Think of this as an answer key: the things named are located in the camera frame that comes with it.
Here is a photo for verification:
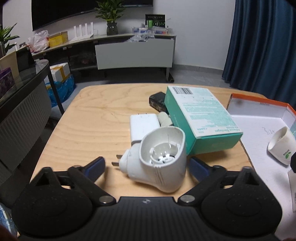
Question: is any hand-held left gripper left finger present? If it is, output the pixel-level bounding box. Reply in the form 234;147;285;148
30;157;115;206

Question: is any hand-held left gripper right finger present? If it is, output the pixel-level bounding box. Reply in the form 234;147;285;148
179;157;264;205

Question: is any white cup with green leaf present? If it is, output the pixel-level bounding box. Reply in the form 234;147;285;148
268;126;296;166

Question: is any white plug-in device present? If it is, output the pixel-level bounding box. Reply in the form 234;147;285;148
112;126;187;193

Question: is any orange white cardboard box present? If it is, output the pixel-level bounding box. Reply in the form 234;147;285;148
226;93;296;241

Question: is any teal cardboard box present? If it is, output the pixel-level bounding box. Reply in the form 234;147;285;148
164;85;244;155

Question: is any white ribbed cylinder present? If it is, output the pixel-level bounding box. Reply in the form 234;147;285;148
157;112;173;127

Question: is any white charger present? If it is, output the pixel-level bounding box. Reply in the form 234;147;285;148
129;113;161;146

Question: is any black charger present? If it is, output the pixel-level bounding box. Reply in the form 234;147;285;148
148;92;167;112

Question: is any blue plastic bag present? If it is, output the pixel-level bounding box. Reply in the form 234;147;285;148
45;74;77;107

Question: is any dark curved counter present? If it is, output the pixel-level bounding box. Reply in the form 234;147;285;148
0;59;65;205

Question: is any white taped cardboard box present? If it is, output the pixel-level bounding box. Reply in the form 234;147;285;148
49;62;71;82

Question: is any blue curtain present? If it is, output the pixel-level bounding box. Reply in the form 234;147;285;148
222;0;296;100

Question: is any grey tv cabinet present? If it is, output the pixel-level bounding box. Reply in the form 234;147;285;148
30;32;177;83

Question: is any purple patterned tin box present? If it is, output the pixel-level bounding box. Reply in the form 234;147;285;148
0;67;17;98

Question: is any beige box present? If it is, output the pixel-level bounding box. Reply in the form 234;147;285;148
0;50;19;80

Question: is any yellow box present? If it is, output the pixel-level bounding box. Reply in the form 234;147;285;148
48;31;69;48

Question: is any red white plastic bag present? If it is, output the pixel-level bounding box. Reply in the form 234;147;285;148
27;30;50;53

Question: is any white router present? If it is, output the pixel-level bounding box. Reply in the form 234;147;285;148
69;22;95;42

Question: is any pile of small packets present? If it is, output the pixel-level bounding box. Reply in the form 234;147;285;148
127;25;174;43

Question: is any bamboo plant in glass vase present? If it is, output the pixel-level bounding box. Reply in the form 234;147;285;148
94;0;127;36

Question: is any green black box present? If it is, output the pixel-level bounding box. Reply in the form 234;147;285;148
145;14;166;27

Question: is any green leafy plant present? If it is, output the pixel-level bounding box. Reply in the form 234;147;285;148
0;23;20;56

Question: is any black picture frame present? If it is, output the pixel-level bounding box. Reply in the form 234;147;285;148
15;46;36;72

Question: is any wall television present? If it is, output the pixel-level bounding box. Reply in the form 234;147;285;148
31;0;154;32

